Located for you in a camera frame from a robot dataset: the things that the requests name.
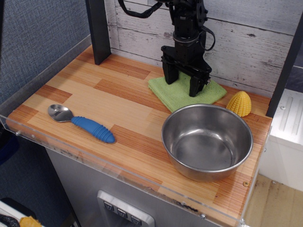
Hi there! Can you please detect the clear acrylic guard rail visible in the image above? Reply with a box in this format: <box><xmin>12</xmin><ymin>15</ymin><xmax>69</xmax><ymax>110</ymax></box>
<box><xmin>0</xmin><ymin>35</ymin><xmax>271</xmax><ymax>221</ymax></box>

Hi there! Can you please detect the stainless steel bowl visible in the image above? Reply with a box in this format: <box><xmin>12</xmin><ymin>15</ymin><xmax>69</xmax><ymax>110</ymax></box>
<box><xmin>161</xmin><ymin>104</ymin><xmax>253</xmax><ymax>182</ymax></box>

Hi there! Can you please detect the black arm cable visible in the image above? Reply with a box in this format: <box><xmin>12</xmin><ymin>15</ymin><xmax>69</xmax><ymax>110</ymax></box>
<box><xmin>117</xmin><ymin>0</ymin><xmax>216</xmax><ymax>52</ymax></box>

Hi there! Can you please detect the yellow toy corn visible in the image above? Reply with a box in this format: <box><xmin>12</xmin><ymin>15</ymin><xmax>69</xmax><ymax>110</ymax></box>
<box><xmin>226</xmin><ymin>91</ymin><xmax>251</xmax><ymax>117</ymax></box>

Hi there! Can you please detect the blue handled metal spoon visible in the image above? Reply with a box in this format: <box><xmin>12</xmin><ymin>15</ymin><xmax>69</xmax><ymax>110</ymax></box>
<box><xmin>47</xmin><ymin>104</ymin><xmax>116</xmax><ymax>143</ymax></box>

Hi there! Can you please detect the silver button control panel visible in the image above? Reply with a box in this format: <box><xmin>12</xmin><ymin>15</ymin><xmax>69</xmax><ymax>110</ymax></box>
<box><xmin>97</xmin><ymin>190</ymin><xmax>155</xmax><ymax>227</ymax></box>

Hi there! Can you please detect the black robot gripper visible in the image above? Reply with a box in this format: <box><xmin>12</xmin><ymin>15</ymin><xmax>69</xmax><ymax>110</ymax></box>
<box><xmin>161</xmin><ymin>41</ymin><xmax>212</xmax><ymax>97</ymax></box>

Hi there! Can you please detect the yellow object bottom left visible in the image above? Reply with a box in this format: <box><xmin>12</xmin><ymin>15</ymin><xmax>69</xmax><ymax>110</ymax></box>
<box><xmin>19</xmin><ymin>216</ymin><xmax>42</xmax><ymax>227</ymax></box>

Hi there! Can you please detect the silver toy kitchen cabinet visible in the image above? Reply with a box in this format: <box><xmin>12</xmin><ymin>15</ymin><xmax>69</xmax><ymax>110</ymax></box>
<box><xmin>46</xmin><ymin>149</ymin><xmax>239</xmax><ymax>227</ymax></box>

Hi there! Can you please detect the green cloth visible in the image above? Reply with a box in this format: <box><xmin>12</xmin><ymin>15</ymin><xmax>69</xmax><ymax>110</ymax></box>
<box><xmin>148</xmin><ymin>72</ymin><xmax>227</xmax><ymax>112</ymax></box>

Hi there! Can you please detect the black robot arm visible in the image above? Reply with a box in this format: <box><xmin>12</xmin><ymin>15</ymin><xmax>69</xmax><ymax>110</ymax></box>
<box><xmin>161</xmin><ymin>0</ymin><xmax>213</xmax><ymax>97</ymax></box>

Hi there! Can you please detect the white aluminium rail block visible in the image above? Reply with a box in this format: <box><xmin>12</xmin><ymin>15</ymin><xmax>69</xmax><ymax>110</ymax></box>
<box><xmin>259</xmin><ymin>89</ymin><xmax>303</xmax><ymax>191</ymax></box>

